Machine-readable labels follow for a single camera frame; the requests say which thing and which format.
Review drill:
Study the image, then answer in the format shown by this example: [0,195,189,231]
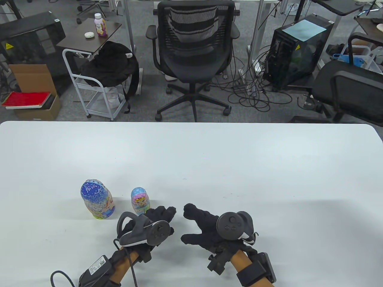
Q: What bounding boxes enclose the black padded office chair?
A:
[289,33,383,127]

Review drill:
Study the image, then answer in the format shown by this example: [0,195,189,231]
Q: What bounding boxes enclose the black desk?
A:
[311,0,374,17]

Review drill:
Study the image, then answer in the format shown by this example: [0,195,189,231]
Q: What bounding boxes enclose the medium pink Russian doll head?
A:
[131,187,150,207]

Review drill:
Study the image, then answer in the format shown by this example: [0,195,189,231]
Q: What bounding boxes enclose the person's right hand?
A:
[181,203,258,275]

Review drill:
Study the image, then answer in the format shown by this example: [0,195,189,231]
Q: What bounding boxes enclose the teal paper sheet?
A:
[282,19,326,42]

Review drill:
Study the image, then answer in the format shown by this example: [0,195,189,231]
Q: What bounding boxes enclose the large floral Russian doll base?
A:
[87,197,116,220]

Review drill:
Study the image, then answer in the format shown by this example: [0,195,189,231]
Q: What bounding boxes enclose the white power strip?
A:
[238,69,258,96]

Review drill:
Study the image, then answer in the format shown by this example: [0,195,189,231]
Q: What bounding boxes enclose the dark side table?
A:
[56,18,122,56]
[354,15,383,39]

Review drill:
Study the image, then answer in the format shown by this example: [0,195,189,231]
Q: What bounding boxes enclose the black book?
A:
[42,94,57,109]

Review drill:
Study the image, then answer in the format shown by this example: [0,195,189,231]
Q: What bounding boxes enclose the tangle of black cables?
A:
[209,45,300,112]

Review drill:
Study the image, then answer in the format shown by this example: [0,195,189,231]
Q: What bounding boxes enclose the person's left hand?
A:
[124,206,177,263]

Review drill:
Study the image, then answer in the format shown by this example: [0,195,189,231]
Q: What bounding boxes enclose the red notebook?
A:
[1,91,51,109]

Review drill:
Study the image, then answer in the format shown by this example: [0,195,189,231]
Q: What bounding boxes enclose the person's right forearm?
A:
[230,251,276,287]

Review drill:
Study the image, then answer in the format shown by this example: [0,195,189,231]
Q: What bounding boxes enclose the purple label drink bottle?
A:
[94,13,108,38]

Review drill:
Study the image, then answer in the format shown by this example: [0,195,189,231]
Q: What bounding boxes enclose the black mesh office chair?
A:
[146,0,241,122]

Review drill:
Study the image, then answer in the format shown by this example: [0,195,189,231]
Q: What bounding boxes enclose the black computer tower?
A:
[263,13,334,90]

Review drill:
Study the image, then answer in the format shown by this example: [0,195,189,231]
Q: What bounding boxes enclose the black backpack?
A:
[80,41,140,114]

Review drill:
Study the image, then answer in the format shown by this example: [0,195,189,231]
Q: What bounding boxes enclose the grey desk leg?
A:
[248,0,265,74]

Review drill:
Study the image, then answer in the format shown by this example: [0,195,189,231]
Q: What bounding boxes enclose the black cabinet with yellow sticker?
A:
[0,11,66,96]

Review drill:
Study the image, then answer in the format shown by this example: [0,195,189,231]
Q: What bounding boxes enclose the cardboard box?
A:
[8,64,63,121]

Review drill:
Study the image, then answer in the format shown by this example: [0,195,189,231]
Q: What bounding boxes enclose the person's left forearm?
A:
[109,251,139,284]

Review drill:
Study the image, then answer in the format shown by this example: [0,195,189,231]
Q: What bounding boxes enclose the blue bag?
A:
[333,53,368,67]

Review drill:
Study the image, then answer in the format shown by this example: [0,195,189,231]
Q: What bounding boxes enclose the black round tracking controller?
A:
[117,211,171,247]
[216,211,256,243]

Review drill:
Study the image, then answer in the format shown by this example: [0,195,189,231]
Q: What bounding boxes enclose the large blue Russian doll head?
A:
[80,179,110,210]

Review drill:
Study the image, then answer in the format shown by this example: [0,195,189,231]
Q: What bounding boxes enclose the white metal cart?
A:
[62,49,144,121]

